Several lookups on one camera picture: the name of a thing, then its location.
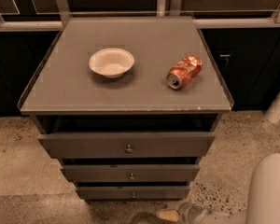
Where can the padded gripper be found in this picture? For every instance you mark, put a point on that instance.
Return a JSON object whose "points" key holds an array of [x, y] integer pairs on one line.
{"points": [[187, 211]]}

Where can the grey bottom drawer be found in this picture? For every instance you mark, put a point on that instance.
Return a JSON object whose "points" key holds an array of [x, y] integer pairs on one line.
{"points": [[134, 193]]}

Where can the grey drawer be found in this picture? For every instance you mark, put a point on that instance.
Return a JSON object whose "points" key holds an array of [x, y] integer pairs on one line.
{"points": [[126, 145], [134, 193], [131, 172]]}

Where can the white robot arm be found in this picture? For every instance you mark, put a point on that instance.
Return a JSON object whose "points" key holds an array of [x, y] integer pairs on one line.
{"points": [[263, 206]]}

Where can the grey top drawer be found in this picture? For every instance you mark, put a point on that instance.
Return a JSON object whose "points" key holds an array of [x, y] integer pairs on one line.
{"points": [[126, 145]]}

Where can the grey middle drawer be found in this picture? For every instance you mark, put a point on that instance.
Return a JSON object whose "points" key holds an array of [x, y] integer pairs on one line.
{"points": [[131, 172]]}

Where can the grey drawer cabinet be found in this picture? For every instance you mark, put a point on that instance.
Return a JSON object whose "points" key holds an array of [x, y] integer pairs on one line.
{"points": [[65, 96]]}

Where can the crushed orange soda can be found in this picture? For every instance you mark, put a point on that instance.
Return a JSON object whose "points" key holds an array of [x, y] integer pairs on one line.
{"points": [[182, 73]]}

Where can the white paper bowl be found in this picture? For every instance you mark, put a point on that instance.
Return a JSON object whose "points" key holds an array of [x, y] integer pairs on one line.
{"points": [[111, 63]]}

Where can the white cylindrical post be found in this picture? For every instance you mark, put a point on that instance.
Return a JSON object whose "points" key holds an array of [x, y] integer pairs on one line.
{"points": [[273, 112]]}

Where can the metal railing frame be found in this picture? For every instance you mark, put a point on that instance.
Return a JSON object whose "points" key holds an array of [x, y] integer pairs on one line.
{"points": [[42, 15]]}

